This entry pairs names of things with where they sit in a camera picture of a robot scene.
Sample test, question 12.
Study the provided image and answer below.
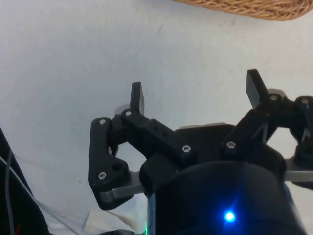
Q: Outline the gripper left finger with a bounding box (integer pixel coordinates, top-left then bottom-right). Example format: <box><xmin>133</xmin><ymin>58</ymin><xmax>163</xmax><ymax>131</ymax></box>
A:
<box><xmin>88</xmin><ymin>81</ymin><xmax>199</xmax><ymax>211</ymax></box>

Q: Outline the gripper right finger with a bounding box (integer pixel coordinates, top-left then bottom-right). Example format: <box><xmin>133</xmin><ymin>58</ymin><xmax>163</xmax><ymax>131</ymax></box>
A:
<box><xmin>221</xmin><ymin>69</ymin><xmax>313</xmax><ymax>172</ymax></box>

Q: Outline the wicker basket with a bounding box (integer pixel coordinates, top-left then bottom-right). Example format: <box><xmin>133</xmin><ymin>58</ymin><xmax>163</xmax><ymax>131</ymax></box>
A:
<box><xmin>172</xmin><ymin>0</ymin><xmax>313</xmax><ymax>22</ymax></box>

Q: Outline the grey cable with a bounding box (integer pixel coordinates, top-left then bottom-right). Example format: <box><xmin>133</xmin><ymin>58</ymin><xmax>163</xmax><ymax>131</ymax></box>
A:
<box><xmin>0</xmin><ymin>156</ymin><xmax>83</xmax><ymax>235</ymax></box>
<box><xmin>5</xmin><ymin>151</ymin><xmax>15</xmax><ymax>235</ymax></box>

